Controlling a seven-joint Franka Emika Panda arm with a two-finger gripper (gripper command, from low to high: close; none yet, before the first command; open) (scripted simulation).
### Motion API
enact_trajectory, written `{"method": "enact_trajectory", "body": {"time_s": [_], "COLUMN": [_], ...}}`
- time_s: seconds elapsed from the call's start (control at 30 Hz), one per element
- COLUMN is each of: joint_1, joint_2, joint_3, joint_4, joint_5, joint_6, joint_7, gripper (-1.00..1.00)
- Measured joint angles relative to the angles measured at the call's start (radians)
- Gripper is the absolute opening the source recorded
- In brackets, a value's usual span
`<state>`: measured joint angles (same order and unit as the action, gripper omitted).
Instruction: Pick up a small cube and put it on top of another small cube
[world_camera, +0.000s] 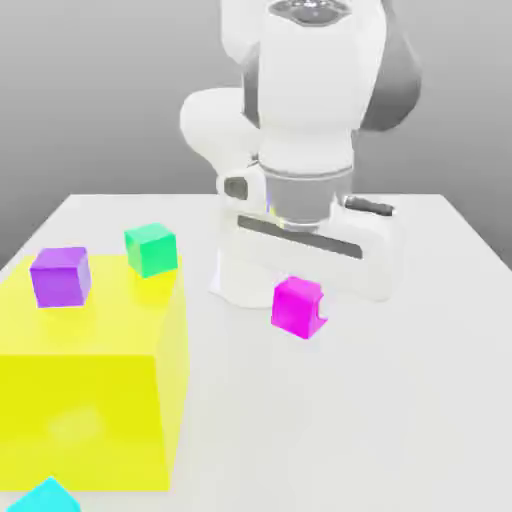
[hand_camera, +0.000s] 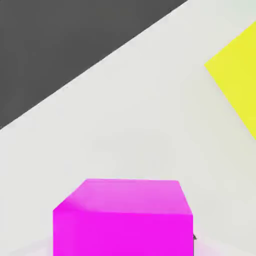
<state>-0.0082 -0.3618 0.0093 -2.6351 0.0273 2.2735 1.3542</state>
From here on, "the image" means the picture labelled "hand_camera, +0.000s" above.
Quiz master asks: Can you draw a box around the small magenta cube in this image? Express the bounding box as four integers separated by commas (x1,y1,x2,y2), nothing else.
52,178,194,256

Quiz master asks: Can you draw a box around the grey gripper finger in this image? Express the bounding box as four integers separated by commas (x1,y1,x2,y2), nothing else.
192,233,209,256

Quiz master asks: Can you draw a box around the large yellow box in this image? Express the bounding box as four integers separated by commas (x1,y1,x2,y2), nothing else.
203,20,256,141

